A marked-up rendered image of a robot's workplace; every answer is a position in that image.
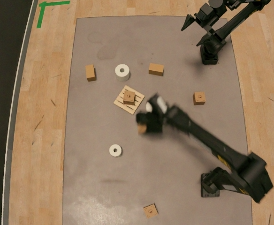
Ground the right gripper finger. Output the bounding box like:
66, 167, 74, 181
196, 33, 213, 47
181, 14, 194, 31

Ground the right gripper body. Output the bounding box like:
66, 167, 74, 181
190, 13, 214, 38

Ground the small wooden pallet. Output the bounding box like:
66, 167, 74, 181
114, 85, 145, 115

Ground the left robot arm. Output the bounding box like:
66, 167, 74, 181
136, 91, 273, 203

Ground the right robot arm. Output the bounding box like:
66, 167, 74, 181
197, 0, 271, 62

